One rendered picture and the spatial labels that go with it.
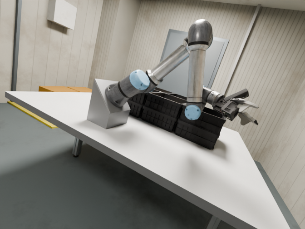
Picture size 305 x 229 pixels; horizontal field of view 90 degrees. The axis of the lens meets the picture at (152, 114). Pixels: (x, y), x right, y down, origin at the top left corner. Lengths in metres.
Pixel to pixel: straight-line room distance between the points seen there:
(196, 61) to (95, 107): 0.60
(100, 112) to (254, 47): 3.37
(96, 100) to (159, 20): 3.55
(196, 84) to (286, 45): 3.24
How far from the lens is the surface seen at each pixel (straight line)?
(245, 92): 0.86
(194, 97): 0.77
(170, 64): 0.94
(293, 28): 4.00
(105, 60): 3.85
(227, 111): 0.80
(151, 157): 0.75
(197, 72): 0.77
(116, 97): 0.90
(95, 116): 0.95
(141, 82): 0.84
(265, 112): 3.77
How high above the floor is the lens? 1.07
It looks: 14 degrees down
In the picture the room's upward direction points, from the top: 17 degrees clockwise
